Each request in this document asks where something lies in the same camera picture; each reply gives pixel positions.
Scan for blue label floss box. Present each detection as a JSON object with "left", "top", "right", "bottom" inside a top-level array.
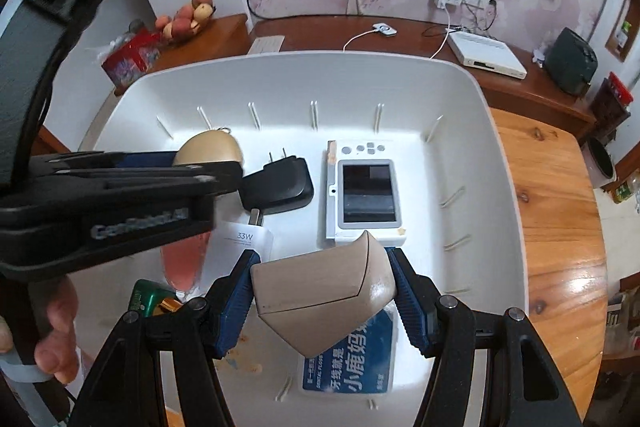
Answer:
[{"left": 298, "top": 304, "right": 401, "bottom": 395}]

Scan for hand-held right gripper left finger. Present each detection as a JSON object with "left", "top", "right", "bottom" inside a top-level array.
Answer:
[{"left": 70, "top": 249, "right": 263, "bottom": 427}]

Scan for white set-top box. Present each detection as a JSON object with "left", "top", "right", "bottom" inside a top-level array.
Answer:
[{"left": 446, "top": 29, "right": 528, "bottom": 80}]

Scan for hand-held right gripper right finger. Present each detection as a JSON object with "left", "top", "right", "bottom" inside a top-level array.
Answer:
[{"left": 385, "top": 247, "right": 583, "bottom": 427}]

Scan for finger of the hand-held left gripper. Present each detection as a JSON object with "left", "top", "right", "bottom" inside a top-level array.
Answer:
[
  {"left": 30, "top": 150, "right": 182, "bottom": 171},
  {"left": 10, "top": 161, "right": 244, "bottom": 208}
]

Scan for beige egg-shaped object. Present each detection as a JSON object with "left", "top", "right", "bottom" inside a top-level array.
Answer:
[{"left": 172, "top": 128, "right": 244, "bottom": 168}]

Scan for beige wedge-shaped box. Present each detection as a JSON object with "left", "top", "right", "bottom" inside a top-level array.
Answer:
[{"left": 250, "top": 229, "right": 397, "bottom": 357}]

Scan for person's left hand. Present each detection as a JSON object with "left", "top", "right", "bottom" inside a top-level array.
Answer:
[{"left": 34, "top": 279, "right": 80, "bottom": 385}]

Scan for green module with brass pins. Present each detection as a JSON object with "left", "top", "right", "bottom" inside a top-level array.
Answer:
[{"left": 131, "top": 279, "right": 181, "bottom": 318}]

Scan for dark green speaker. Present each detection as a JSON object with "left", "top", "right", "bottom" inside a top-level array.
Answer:
[{"left": 544, "top": 27, "right": 599, "bottom": 96}]

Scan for wooden television stand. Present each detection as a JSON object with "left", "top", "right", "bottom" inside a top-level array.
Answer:
[{"left": 247, "top": 14, "right": 598, "bottom": 142}]

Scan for black charger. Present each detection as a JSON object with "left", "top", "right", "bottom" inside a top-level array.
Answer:
[{"left": 241, "top": 148, "right": 315, "bottom": 225}]

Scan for white handheld game console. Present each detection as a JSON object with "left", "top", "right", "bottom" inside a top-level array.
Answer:
[{"left": 325, "top": 140, "right": 407, "bottom": 243}]

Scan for wooden chair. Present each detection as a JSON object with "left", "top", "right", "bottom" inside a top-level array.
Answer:
[{"left": 602, "top": 272, "right": 640, "bottom": 408}]

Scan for pink oval plastic gadget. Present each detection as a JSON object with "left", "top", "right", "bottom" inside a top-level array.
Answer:
[{"left": 160, "top": 232, "right": 213, "bottom": 303}]

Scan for white charger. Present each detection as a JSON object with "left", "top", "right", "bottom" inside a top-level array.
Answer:
[{"left": 207, "top": 222, "right": 276, "bottom": 288}]

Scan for black power cables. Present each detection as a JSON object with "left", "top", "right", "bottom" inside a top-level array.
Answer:
[{"left": 420, "top": 0, "right": 498, "bottom": 38}]

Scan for clear plastic bag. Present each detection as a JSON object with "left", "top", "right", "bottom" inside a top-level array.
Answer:
[{"left": 95, "top": 32, "right": 136, "bottom": 62}]

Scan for white plastic tray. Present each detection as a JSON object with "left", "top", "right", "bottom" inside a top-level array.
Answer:
[{"left": 75, "top": 51, "right": 531, "bottom": 427}]

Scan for white charging pad with cable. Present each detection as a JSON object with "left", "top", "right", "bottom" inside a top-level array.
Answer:
[{"left": 342, "top": 23, "right": 451, "bottom": 58}]

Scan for wooden side cabinet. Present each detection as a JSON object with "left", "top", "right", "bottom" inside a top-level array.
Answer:
[{"left": 115, "top": 14, "right": 251, "bottom": 98}]

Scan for grey trash bin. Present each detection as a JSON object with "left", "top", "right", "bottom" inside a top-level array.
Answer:
[{"left": 582, "top": 136, "right": 617, "bottom": 190}]

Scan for dark jar with red lid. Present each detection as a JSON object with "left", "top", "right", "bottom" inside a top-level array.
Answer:
[{"left": 592, "top": 74, "right": 632, "bottom": 142}]

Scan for green plastic bottle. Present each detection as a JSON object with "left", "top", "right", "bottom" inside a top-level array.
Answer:
[{"left": 614, "top": 179, "right": 636, "bottom": 204}]

